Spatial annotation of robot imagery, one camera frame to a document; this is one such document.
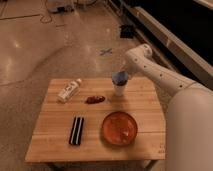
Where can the black box on floor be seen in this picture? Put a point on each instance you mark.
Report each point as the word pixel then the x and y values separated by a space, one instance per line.
pixel 127 31

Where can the white gripper blue band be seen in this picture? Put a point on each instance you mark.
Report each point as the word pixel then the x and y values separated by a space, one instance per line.
pixel 119 81

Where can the wooden table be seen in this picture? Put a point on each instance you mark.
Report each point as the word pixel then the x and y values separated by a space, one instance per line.
pixel 50 138

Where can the long grey bench rail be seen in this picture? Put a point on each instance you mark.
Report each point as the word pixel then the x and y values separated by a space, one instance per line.
pixel 181 29

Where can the dark red food item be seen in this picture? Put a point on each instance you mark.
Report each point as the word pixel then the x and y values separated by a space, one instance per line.
pixel 95 99

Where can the white plastic bottle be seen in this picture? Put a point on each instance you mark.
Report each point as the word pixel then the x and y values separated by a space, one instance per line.
pixel 66 93

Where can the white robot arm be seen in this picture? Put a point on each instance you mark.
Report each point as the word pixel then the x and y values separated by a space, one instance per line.
pixel 189 118

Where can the orange ceramic bowl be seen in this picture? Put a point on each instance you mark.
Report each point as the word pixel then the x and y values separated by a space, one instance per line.
pixel 119 128

